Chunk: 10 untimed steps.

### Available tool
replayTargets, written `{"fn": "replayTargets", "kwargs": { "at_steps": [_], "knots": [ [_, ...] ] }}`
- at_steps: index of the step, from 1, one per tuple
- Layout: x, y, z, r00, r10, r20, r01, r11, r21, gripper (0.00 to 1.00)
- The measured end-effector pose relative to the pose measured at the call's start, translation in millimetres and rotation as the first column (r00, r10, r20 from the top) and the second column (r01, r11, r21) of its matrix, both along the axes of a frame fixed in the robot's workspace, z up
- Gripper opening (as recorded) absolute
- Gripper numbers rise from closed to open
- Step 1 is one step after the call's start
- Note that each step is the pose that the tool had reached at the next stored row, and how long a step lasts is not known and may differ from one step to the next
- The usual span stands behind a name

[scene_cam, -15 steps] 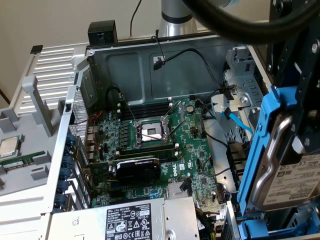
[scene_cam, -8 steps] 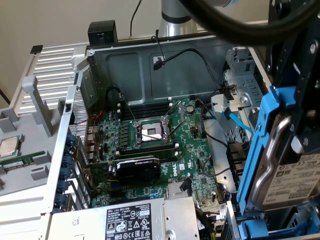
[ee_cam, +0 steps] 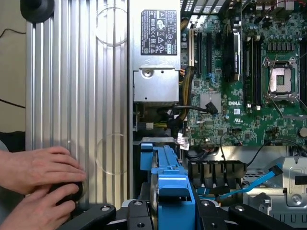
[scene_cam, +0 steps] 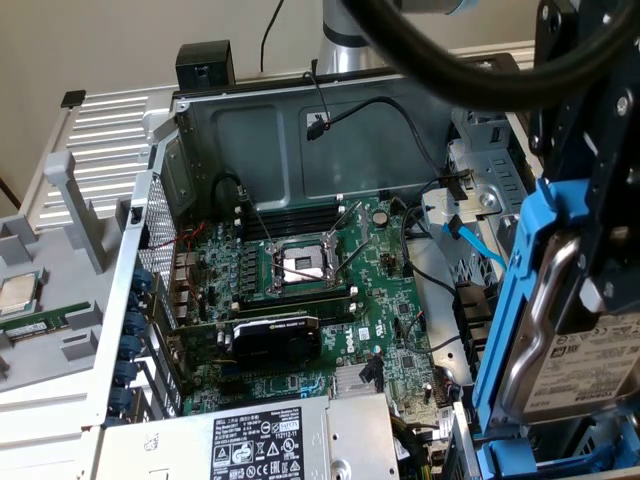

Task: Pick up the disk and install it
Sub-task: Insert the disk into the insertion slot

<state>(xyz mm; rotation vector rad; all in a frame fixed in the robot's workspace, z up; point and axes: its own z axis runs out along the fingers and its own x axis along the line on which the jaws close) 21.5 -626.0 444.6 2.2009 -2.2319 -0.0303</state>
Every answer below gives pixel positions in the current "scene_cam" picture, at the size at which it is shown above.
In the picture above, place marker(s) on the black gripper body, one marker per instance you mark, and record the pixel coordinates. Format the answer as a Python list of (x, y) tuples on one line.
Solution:
[(590, 35)]

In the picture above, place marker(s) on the hard disk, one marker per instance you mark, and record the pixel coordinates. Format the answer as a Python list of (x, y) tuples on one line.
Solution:
[(600, 360)]

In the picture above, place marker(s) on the blue disk carrier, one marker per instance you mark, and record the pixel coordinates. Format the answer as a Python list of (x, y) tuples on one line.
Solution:
[(505, 462)]

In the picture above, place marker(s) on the coin cell battery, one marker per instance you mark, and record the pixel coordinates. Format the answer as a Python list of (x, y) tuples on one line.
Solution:
[(381, 216)]

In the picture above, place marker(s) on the black plastic fin shroud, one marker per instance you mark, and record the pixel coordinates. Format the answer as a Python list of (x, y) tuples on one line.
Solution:
[(470, 320)]

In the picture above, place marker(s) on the CPU socket cover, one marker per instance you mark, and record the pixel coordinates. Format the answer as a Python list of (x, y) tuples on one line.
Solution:
[(362, 222)]

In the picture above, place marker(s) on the green Dell motherboard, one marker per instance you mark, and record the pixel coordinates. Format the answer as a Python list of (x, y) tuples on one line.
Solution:
[(380, 300)]

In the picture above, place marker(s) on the CPU socket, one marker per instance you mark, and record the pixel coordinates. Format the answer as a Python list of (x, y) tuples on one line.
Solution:
[(300, 265)]

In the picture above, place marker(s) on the open Dell PC case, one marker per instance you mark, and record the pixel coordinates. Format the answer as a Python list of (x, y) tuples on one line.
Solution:
[(260, 150)]

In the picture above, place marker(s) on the silver chipset heat sink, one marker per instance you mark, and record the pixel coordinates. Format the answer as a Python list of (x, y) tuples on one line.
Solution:
[(350, 380)]

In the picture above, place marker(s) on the black graphics card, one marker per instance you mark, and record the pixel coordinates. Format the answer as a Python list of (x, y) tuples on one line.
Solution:
[(280, 345)]

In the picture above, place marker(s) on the black box behind case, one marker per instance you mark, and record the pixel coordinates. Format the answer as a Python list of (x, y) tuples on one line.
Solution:
[(205, 60)]

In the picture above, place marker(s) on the grey power supply unit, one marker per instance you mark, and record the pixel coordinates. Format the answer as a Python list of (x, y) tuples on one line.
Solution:
[(360, 430)]

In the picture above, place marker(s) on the grey parts rack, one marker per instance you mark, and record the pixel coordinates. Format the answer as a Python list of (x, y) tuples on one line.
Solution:
[(70, 285)]

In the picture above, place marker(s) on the green RAM stick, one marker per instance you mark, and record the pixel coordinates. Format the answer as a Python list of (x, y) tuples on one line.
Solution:
[(35, 325)]

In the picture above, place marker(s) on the silver CPU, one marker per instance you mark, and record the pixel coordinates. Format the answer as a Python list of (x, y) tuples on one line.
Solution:
[(17, 295)]

